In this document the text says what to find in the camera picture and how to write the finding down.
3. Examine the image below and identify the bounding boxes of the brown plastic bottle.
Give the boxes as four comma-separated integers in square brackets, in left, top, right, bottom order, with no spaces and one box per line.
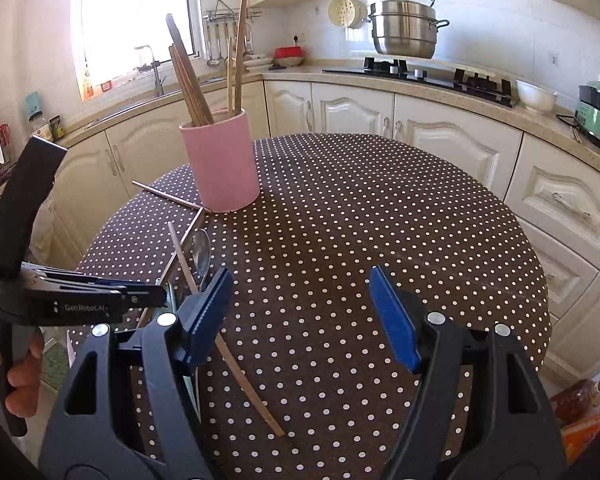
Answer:
[550,377,600,426]

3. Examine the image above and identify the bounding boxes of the stainless steel steamer pot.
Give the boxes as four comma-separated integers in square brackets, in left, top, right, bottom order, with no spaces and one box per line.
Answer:
[366,0,451,59]

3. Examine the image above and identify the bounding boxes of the person's left hand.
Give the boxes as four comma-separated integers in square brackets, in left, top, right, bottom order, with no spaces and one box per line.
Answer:
[0,330,47,418]

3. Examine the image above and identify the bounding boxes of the red container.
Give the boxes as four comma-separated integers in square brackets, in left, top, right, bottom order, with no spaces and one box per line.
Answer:
[273,46,305,67]

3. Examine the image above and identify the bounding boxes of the cream perforated steamer plate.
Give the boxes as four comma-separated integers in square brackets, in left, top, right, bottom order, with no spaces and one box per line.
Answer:
[328,0,367,29]

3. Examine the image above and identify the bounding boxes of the bunch of wooden chopsticks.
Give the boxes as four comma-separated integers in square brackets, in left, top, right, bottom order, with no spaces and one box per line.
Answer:
[165,0,251,128]

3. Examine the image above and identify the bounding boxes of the single wooden chopstick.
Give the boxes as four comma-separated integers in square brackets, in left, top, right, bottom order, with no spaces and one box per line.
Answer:
[157,208,204,283]
[167,221,287,438]
[131,180,204,209]

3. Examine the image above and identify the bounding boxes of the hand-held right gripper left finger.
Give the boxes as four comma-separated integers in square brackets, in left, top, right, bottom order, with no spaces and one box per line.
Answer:
[40,266,234,480]

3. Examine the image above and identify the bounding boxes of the stainless steel sink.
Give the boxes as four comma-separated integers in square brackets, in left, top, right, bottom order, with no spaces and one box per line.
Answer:
[82,77,226,128]

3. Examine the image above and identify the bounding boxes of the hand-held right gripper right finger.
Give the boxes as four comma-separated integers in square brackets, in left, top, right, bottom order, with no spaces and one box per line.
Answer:
[369,265,568,480]

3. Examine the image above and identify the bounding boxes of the stacked white dishes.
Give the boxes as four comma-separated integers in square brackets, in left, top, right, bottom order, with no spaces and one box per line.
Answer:
[243,54,275,73]

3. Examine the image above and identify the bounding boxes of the metal wall utensil rack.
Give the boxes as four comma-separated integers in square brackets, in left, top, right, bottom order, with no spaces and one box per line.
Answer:
[202,0,261,23]

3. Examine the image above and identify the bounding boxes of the black gas hob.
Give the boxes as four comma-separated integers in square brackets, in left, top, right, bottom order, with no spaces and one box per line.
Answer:
[321,56,515,108]

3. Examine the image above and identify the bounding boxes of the kitchen window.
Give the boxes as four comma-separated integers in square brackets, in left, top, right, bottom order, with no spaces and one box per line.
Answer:
[80,0,203,103]

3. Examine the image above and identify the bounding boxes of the brown polka-dot tablecloth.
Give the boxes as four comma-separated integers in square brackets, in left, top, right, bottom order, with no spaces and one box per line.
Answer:
[75,132,551,480]

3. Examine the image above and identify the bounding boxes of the white bowl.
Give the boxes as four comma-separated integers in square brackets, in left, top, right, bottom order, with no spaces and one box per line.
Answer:
[516,79,559,114]

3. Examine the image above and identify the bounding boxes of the orange package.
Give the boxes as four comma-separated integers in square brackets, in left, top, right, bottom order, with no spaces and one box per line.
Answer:
[560,417,600,468]

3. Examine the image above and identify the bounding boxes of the metal faucet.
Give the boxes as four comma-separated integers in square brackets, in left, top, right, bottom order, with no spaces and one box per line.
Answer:
[134,44,167,98]

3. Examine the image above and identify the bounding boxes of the white-label glass jar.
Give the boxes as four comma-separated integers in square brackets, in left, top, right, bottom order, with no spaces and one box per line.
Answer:
[31,114,55,142]

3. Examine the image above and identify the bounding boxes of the metal spoon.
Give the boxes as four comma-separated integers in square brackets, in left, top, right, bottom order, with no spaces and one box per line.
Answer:
[192,229,214,293]

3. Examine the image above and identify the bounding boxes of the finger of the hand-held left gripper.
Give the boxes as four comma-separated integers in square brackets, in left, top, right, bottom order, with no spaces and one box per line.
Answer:
[112,284,167,309]
[25,269,148,295]

